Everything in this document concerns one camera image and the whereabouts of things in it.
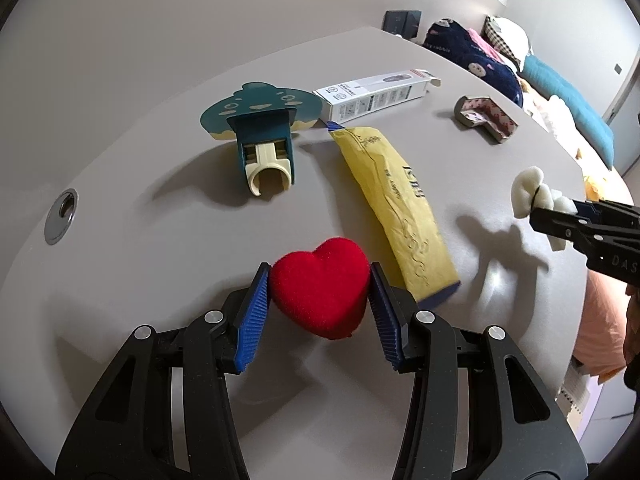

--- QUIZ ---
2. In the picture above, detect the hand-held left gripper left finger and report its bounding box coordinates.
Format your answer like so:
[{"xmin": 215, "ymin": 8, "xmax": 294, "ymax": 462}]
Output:
[{"xmin": 55, "ymin": 262, "xmax": 271, "ymax": 480}]

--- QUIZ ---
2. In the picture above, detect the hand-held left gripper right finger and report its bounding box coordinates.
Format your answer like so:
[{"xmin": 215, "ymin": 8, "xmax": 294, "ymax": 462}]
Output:
[{"xmin": 370, "ymin": 261, "xmax": 588, "ymax": 480}]

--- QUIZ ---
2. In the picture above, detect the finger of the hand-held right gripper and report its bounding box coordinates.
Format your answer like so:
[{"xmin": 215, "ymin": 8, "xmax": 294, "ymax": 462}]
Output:
[
  {"xmin": 575, "ymin": 200, "xmax": 640, "ymax": 226},
  {"xmin": 530, "ymin": 205, "xmax": 601, "ymax": 256}
]

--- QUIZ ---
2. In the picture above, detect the white plush toy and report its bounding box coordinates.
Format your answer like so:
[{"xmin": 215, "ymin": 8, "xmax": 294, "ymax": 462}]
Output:
[{"xmin": 511, "ymin": 166, "xmax": 577, "ymax": 252}]

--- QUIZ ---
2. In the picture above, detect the red velvet heart box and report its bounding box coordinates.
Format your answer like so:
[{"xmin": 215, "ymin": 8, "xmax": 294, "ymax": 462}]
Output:
[{"xmin": 270, "ymin": 239, "xmax": 372, "ymax": 340}]

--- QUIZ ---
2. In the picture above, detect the cream plush blanket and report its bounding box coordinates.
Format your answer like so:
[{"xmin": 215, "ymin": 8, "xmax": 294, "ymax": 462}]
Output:
[{"xmin": 530, "ymin": 92, "xmax": 582, "ymax": 147}]

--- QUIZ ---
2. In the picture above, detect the teal pillow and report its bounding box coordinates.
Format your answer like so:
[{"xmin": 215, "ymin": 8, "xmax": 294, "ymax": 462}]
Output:
[{"xmin": 520, "ymin": 55, "xmax": 615, "ymax": 169}]

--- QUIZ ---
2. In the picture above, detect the yellow foil packet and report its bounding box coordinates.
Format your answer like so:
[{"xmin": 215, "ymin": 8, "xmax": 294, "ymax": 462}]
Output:
[{"xmin": 327, "ymin": 122, "xmax": 461, "ymax": 307}]

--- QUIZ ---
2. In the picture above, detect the patterned foam corner guard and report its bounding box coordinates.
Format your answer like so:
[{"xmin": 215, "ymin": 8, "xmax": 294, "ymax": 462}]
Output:
[{"xmin": 454, "ymin": 95, "xmax": 517, "ymax": 144}]

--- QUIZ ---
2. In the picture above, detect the white notebook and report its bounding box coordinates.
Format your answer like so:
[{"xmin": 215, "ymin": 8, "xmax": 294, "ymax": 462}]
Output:
[{"xmin": 555, "ymin": 360, "xmax": 594, "ymax": 417}]

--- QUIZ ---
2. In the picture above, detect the navy patterned pillow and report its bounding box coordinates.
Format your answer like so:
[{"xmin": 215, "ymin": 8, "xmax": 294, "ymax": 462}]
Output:
[{"xmin": 425, "ymin": 17, "xmax": 524, "ymax": 109}]

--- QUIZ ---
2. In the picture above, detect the checkered white pillow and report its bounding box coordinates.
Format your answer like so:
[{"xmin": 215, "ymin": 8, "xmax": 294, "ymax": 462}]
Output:
[{"xmin": 484, "ymin": 16, "xmax": 531, "ymax": 72}]

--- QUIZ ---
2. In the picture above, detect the long white carton box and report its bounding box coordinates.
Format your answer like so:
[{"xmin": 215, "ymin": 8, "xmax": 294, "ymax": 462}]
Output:
[{"xmin": 313, "ymin": 69, "xmax": 442, "ymax": 123}]

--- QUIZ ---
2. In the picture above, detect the black box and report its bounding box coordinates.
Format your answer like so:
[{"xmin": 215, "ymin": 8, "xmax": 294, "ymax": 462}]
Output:
[{"xmin": 382, "ymin": 10, "xmax": 421, "ymax": 40}]

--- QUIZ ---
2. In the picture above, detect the teal mushroom-shaped wall holder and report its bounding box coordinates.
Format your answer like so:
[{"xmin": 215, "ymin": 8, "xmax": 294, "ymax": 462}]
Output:
[{"xmin": 200, "ymin": 82, "xmax": 321, "ymax": 198}]

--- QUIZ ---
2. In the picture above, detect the silver desk cable grommet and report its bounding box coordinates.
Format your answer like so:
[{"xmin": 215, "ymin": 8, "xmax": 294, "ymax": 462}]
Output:
[{"xmin": 44, "ymin": 188, "xmax": 79, "ymax": 245}]

